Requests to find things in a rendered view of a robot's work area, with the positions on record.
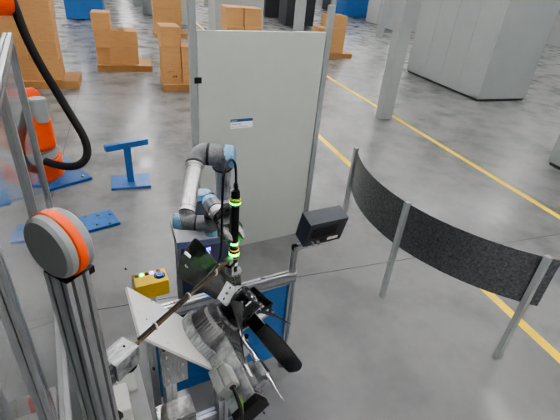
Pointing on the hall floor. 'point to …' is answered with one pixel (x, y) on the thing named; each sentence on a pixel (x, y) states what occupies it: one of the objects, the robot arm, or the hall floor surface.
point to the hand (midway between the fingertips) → (237, 237)
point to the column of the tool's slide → (83, 343)
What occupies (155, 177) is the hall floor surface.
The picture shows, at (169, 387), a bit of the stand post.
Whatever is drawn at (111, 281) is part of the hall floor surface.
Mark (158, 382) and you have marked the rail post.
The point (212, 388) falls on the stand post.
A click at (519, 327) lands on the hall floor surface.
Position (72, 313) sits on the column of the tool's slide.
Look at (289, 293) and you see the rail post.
